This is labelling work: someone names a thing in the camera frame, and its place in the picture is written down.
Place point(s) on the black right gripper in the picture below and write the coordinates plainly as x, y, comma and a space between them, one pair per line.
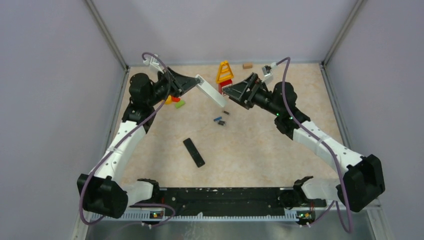
238, 93

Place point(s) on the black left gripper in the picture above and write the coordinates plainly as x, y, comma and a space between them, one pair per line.
179, 84

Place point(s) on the white air conditioner remote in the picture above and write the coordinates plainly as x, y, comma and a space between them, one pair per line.
207, 89

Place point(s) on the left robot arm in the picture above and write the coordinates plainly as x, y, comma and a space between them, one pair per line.
99, 190

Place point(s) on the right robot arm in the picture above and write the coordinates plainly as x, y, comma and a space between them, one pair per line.
360, 178

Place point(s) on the black TV remote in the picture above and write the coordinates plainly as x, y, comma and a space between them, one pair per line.
194, 153

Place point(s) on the red window toy block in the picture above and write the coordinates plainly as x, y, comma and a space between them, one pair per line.
224, 84

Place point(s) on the orange triangular toy block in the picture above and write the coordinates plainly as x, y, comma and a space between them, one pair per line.
175, 99

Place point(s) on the yellow traffic light block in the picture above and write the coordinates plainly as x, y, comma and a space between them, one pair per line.
169, 100

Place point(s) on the green toy block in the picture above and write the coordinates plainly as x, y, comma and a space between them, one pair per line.
179, 104

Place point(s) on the small wooden cube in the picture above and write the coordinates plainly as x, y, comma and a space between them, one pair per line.
247, 65

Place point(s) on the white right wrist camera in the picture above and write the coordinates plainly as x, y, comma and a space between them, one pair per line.
267, 71

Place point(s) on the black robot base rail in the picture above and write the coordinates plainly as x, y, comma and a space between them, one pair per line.
230, 204

